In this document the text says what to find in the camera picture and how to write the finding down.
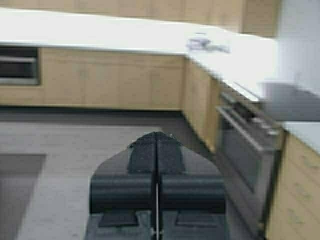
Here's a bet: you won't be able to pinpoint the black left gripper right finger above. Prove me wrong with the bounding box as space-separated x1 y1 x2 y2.
156 132 229 240

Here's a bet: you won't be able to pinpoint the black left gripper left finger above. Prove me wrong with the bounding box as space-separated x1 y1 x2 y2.
84 132 157 240

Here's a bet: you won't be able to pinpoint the stainless steel oven range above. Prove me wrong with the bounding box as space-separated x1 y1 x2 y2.
216 84 282 239

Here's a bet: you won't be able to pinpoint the papers on far counter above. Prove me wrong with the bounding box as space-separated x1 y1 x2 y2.
186 32 231 53

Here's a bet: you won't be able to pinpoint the built-in steel wall appliance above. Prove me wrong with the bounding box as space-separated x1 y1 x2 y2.
0 45 41 86

